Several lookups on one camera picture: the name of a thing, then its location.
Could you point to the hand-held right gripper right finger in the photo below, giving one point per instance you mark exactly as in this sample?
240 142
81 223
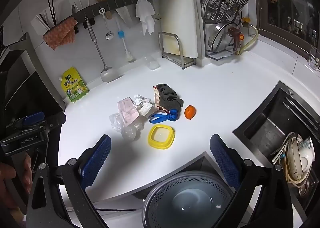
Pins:
225 160

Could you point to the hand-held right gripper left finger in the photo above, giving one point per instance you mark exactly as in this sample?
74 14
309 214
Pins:
96 160

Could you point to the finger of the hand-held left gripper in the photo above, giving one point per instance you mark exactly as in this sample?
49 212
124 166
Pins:
56 120
33 118

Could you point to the person's left hand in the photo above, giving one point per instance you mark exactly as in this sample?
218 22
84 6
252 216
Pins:
7 176

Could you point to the yellow green seasoning pouch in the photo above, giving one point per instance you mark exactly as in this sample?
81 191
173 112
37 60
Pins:
75 85

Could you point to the clear plastic bag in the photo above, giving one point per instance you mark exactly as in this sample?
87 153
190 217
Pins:
126 129

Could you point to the grey perforated bin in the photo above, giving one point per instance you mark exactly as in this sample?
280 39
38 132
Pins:
187 198

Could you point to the pink plastic packet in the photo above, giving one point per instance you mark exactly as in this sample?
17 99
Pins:
127 113

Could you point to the small orange fruit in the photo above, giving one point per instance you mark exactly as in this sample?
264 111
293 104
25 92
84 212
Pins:
190 112

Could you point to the steel sink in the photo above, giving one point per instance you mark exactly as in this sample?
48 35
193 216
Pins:
272 120

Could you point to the yellow rimmed plastic lid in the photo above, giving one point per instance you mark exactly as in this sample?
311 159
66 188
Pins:
161 136

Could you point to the stack of dirty dishes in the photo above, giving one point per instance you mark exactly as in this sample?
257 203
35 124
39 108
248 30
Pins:
297 159

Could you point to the blue ribbon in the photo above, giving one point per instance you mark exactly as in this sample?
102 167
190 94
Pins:
165 117

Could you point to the crumpled white paper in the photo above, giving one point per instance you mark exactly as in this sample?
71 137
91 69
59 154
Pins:
142 101

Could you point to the metal ladle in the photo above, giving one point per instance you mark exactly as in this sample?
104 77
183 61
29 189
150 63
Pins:
101 53

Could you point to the dark grey cloth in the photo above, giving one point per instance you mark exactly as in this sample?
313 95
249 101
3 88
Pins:
170 98

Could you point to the orange dishcloth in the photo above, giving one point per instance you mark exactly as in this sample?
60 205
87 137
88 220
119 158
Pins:
61 34

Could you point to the beige fabric scrap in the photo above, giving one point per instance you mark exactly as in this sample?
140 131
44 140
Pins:
157 99

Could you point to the blue white bottle brush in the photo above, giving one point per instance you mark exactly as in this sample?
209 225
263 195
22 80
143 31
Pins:
123 40

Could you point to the small steel spoon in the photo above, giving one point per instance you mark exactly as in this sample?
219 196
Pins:
106 27

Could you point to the black chopsticks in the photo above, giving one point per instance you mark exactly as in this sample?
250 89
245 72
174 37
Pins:
51 10

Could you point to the small clear plastic piece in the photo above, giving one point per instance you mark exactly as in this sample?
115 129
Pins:
153 64

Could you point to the steel lid rack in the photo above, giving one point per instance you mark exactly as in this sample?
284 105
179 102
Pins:
217 48

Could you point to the steel cutting board rack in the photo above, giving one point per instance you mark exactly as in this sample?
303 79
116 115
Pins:
175 54

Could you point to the steel pot lid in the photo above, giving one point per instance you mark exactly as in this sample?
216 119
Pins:
222 37

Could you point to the orange gas valve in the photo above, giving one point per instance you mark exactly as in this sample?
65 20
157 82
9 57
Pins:
241 35

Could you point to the clear drinking glass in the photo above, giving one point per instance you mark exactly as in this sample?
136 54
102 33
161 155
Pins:
315 59

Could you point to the white hanging cloth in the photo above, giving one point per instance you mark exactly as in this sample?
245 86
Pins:
145 15

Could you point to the white cutting board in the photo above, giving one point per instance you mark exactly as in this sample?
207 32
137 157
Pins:
178 15

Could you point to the dark framed window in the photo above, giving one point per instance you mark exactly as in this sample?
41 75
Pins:
287 8

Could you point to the black wall rail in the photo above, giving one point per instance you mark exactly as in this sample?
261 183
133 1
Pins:
112 4

